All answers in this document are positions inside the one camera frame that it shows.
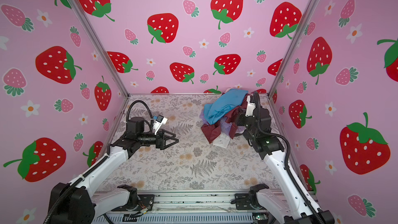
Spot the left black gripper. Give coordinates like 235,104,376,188
138,129,178,152

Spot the maroon cloth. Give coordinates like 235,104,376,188
200,106,246,144

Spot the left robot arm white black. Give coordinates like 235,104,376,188
44,116,179,224

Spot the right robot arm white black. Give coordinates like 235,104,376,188
235,107,335,224

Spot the teal blue cloth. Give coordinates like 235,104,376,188
204,89,248,125

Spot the white cloth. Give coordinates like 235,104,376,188
212,133,231,148

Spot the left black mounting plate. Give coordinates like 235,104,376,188
113,194,155,212

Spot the black mounting plate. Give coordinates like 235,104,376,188
231,193,264,210
113,194,155,212

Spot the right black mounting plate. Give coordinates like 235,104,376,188
231,193,264,210

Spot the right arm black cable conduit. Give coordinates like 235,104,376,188
252,92,324,224

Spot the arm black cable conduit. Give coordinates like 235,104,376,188
126,100,153,131
252,92,324,224

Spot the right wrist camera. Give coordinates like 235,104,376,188
245,95,256,117

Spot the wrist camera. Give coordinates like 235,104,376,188
245,95,256,117
152,115,168,134

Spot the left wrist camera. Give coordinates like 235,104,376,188
152,115,168,134

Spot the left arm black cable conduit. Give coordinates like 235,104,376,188
126,100,153,131

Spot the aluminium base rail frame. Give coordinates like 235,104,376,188
93,189,286,224

